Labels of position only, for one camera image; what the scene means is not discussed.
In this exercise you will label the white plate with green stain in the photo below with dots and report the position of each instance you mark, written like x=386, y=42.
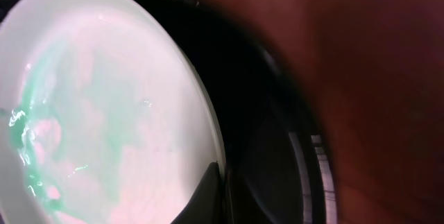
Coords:
x=103, y=117

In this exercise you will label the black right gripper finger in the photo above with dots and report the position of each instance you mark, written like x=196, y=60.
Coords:
x=205, y=205

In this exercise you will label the round black tray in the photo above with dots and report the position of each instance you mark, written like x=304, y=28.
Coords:
x=278, y=168

